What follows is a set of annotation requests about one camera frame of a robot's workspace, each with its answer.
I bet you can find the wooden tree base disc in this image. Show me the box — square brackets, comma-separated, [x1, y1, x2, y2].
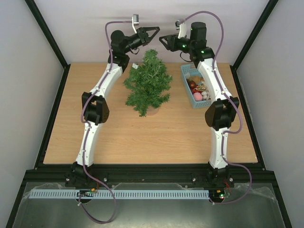
[147, 106, 160, 116]

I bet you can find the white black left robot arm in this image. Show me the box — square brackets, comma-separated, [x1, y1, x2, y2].
[66, 27, 160, 187]

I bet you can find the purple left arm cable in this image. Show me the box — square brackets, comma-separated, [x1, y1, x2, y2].
[77, 20, 118, 224]

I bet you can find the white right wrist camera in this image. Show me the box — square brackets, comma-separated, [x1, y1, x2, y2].
[175, 19, 187, 39]

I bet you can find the fairy light wire string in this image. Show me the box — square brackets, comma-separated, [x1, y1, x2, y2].
[132, 62, 167, 79]

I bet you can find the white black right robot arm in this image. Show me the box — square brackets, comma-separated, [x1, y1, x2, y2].
[159, 19, 239, 186]

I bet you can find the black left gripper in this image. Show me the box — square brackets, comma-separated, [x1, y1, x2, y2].
[124, 26, 161, 53]

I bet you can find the red bauble ornament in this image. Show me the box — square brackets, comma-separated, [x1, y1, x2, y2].
[188, 81, 196, 89]

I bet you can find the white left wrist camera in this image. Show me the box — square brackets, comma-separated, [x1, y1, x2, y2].
[132, 14, 139, 34]

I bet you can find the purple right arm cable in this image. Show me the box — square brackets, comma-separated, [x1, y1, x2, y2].
[180, 10, 253, 206]

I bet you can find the small green christmas tree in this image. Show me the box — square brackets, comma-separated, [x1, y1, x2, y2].
[123, 49, 172, 117]

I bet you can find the light blue cable duct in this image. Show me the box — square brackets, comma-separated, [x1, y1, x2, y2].
[29, 190, 209, 200]

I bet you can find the gold glitter merry ornament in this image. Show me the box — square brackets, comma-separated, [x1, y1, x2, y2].
[192, 85, 209, 93]

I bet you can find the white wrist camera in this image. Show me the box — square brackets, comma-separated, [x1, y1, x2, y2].
[132, 14, 139, 34]
[175, 19, 187, 39]

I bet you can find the pink pompom ornament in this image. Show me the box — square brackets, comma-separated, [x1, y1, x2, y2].
[193, 92, 203, 102]

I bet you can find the white pompom ornament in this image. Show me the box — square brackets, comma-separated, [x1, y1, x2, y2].
[201, 91, 210, 100]

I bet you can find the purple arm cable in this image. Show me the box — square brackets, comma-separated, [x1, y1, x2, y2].
[77, 20, 118, 224]
[180, 10, 253, 206]

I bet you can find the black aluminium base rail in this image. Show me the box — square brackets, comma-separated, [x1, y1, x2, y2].
[22, 163, 278, 189]

